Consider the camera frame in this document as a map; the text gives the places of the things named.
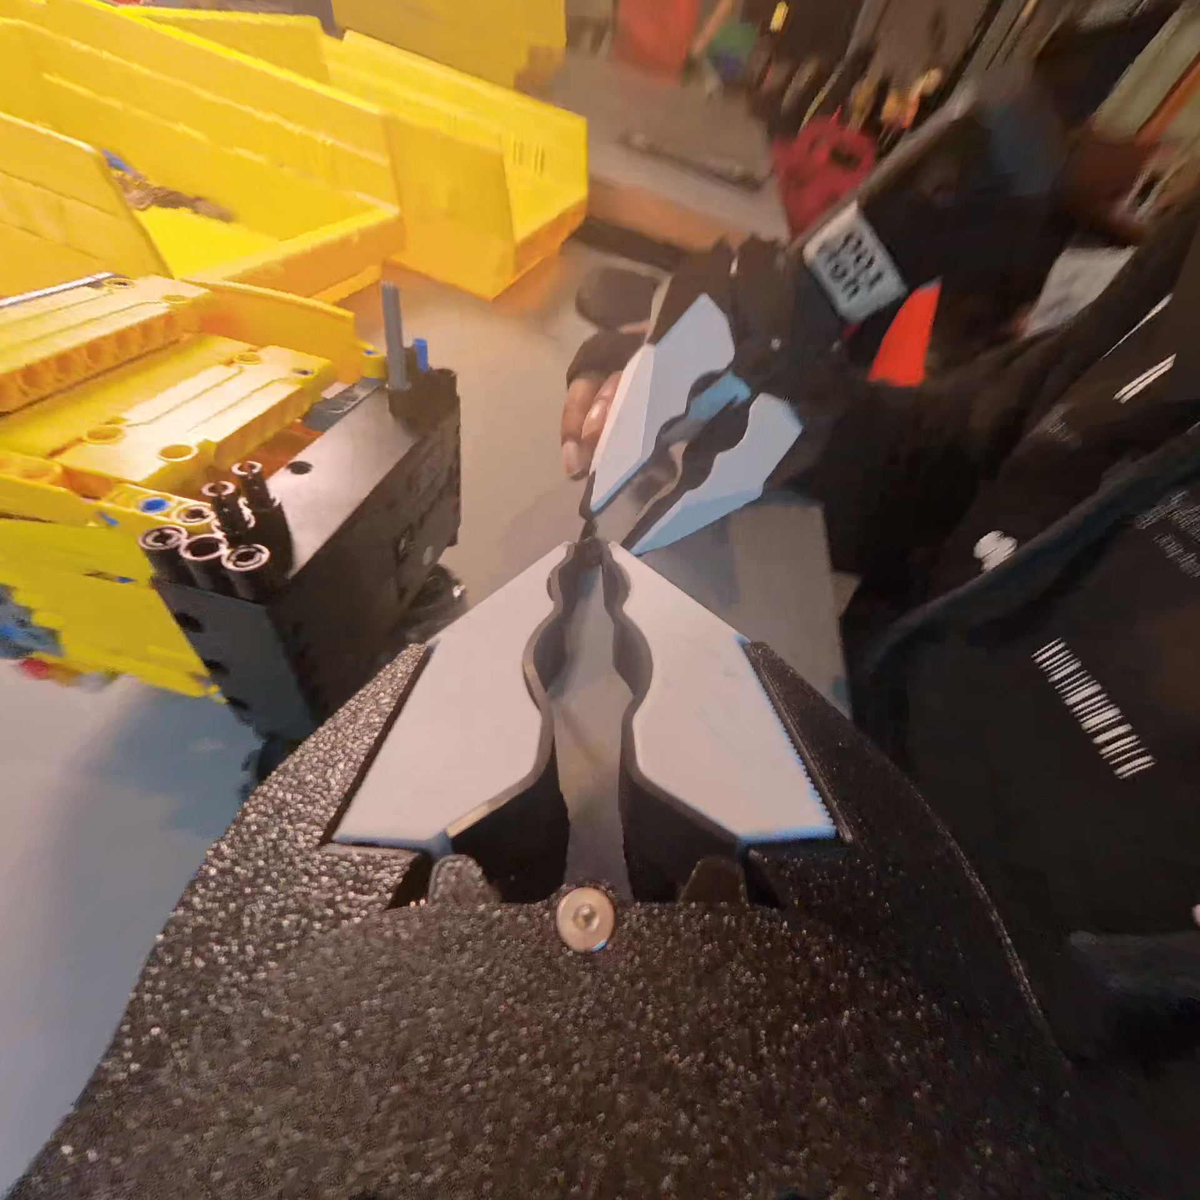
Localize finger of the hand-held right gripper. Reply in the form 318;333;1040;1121
585;292;745;521
628;391;811;561

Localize grey metal axle rod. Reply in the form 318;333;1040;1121
380;282;411;392

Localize person's right hand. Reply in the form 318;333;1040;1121
560;329;654;486

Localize red plastic canister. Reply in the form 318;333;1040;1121
774;113;883;241

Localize yellow toy block robot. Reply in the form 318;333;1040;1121
0;273;465;742

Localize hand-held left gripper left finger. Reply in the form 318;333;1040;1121
334;545;575;849

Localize black flat device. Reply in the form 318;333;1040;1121
620;126;771;193

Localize loose metal parts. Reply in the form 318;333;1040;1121
110;161;237;226

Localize person in black hoodie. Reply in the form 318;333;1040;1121
834;189;1200;1126

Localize grey desk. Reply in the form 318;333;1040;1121
0;245;854;1200

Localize orange traffic cone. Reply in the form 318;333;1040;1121
867;282;943;391

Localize black textured pad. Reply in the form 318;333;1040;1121
573;263;670;333

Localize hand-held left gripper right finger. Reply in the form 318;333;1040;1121
600;545;840;849

